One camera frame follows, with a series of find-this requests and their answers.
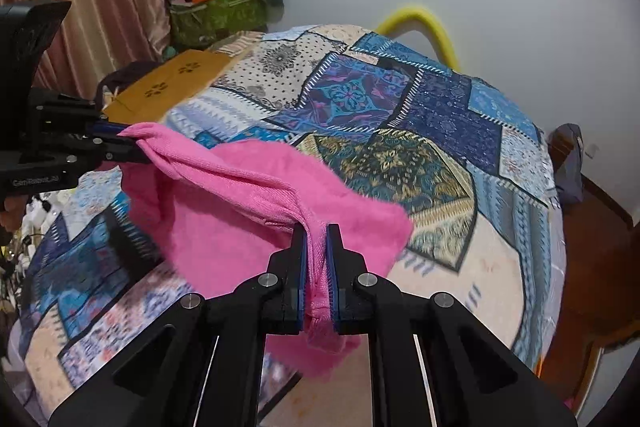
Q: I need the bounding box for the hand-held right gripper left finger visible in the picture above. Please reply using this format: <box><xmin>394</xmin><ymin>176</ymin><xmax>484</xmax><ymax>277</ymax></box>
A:
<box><xmin>47</xmin><ymin>223</ymin><xmax>307</xmax><ymax>427</ymax></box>

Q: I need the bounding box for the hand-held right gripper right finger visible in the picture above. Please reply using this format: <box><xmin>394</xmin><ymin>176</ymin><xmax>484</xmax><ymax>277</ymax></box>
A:
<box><xmin>325</xmin><ymin>223</ymin><xmax>577</xmax><ymax>427</ymax></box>

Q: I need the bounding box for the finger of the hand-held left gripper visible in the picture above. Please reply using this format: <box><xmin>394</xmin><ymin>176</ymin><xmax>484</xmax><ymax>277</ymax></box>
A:
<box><xmin>85</xmin><ymin>121</ymin><xmax>132</xmax><ymax>138</ymax></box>
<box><xmin>92</xmin><ymin>136</ymin><xmax>152</xmax><ymax>166</ymax></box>

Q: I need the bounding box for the pink button shirt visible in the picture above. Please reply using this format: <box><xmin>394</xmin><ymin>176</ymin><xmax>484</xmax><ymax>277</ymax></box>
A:
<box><xmin>117</xmin><ymin>122</ymin><xmax>416</xmax><ymax>380</ymax></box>

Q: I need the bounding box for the person's left hand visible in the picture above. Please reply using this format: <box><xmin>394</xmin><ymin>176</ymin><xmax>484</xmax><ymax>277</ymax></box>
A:
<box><xmin>0</xmin><ymin>197</ymin><xmax>23</xmax><ymax>234</ymax></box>

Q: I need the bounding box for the yellow paw print mat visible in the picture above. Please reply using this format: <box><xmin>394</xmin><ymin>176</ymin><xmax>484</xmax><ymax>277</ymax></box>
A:
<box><xmin>102</xmin><ymin>48</ymin><xmax>251</xmax><ymax>126</ymax></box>

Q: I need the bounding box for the patchwork printed blanket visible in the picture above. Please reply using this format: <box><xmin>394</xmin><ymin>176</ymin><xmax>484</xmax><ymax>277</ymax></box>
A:
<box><xmin>15</xmin><ymin>24</ymin><xmax>568</xmax><ymax>427</ymax></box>

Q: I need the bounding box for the green storage bag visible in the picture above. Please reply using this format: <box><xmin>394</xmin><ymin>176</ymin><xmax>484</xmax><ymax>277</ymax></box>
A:
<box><xmin>169</xmin><ymin>0</ymin><xmax>269</xmax><ymax>50</ymax></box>

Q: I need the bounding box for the grey backpack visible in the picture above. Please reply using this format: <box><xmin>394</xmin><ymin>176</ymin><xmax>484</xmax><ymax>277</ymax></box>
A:
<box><xmin>546</xmin><ymin>123</ymin><xmax>586</xmax><ymax>208</ymax></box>

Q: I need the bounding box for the yellow foam tube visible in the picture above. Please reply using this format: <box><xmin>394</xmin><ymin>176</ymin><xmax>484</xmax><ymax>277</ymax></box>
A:
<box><xmin>375</xmin><ymin>6</ymin><xmax>458</xmax><ymax>70</ymax></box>

